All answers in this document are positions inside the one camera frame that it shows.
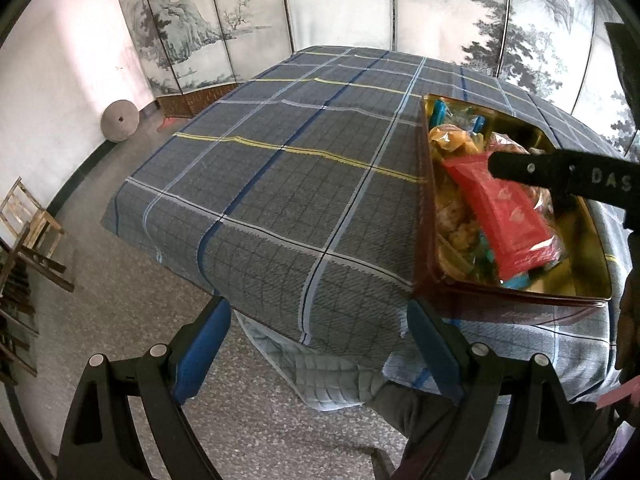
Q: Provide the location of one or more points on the round stone disc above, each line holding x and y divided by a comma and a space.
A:
120, 121

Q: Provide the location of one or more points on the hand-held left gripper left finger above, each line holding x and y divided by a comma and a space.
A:
200, 355

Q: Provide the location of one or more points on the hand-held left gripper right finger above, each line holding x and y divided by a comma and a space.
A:
440, 355

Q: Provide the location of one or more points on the red snack packet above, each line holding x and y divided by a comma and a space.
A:
510, 225

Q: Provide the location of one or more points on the clear bag of orange crackers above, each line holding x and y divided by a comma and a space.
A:
455, 225

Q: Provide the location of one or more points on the light wooden folding chair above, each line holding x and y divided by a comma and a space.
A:
35, 225

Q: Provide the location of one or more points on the gold and red tin tray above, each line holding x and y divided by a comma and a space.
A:
585, 260

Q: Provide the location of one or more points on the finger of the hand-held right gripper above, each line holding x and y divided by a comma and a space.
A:
530, 170

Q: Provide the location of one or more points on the ink painted folding screen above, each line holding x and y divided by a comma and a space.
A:
350, 10

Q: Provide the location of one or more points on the person's right forearm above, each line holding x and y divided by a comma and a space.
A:
631, 320

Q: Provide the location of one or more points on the orange snack packet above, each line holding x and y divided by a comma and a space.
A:
455, 141

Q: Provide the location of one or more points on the person's leg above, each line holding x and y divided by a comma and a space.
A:
425, 425

